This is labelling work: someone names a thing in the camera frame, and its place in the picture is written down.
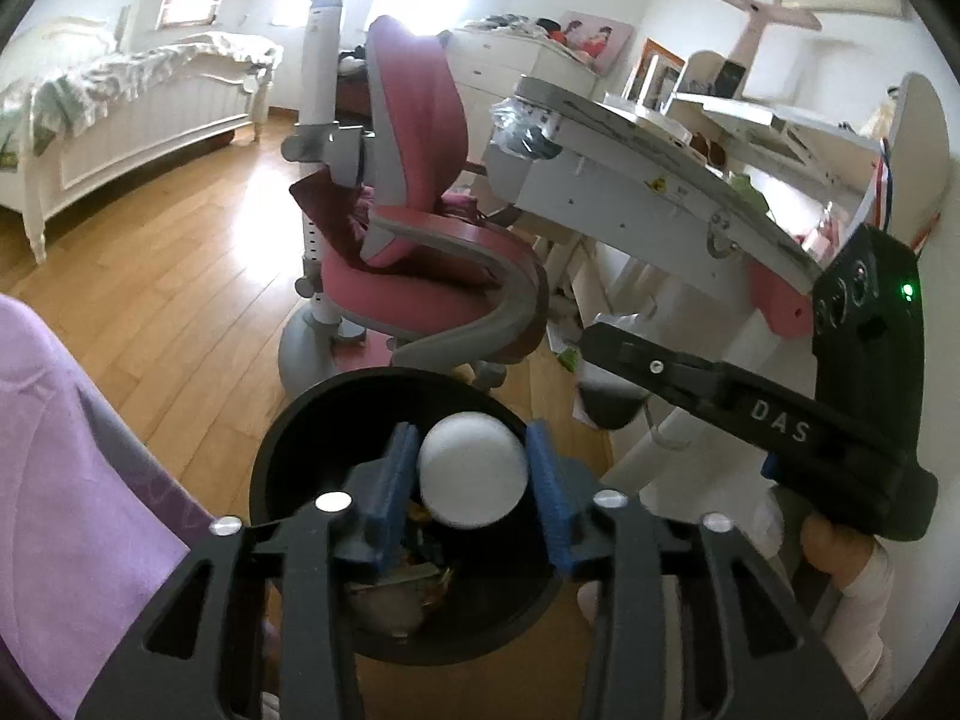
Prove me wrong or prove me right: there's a patterned bed blanket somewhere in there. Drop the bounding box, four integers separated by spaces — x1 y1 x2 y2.
0 30 284 158

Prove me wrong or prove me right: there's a crumpled paper scrap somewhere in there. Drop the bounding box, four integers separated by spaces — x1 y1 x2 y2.
349 566 443 638

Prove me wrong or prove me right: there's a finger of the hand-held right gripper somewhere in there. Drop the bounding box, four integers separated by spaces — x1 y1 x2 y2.
577 321 722 421

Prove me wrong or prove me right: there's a canvas picture with figures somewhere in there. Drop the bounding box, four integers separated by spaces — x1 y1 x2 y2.
559 11 637 77

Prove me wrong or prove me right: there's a clear plastic bag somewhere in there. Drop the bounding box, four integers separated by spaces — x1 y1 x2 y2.
487 97 565 164

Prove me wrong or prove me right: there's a pink desk lamp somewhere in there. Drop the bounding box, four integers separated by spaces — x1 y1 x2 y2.
690 0 822 100

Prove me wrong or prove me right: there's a wooden framed picture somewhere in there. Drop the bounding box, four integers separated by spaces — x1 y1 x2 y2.
626 37 687 112

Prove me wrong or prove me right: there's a white study desk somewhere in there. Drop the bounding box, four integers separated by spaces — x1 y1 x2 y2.
480 49 953 488

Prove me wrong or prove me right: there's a white rounded object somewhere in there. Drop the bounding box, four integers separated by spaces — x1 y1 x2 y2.
418 412 530 530

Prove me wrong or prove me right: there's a person's purple clothing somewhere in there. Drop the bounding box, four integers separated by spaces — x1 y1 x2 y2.
0 292 222 720

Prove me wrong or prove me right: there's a dark red cloth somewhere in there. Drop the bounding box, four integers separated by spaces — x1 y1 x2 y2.
289 172 377 272

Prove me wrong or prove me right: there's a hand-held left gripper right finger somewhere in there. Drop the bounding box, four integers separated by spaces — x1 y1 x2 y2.
525 424 867 720

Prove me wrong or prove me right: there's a white dresser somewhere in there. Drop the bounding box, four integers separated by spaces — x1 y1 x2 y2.
446 19 601 166

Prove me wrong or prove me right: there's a black trash bin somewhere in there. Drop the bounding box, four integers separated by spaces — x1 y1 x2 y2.
250 367 601 665

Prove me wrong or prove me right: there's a white bed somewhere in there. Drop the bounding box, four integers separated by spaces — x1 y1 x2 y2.
0 19 286 263

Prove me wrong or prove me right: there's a person's right hand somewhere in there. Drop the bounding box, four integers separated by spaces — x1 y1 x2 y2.
801 517 875 578

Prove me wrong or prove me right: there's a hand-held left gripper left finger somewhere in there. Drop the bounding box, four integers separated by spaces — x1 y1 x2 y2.
75 424 421 720

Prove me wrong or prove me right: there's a pink desk chair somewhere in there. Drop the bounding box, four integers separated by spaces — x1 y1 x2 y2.
277 0 552 395

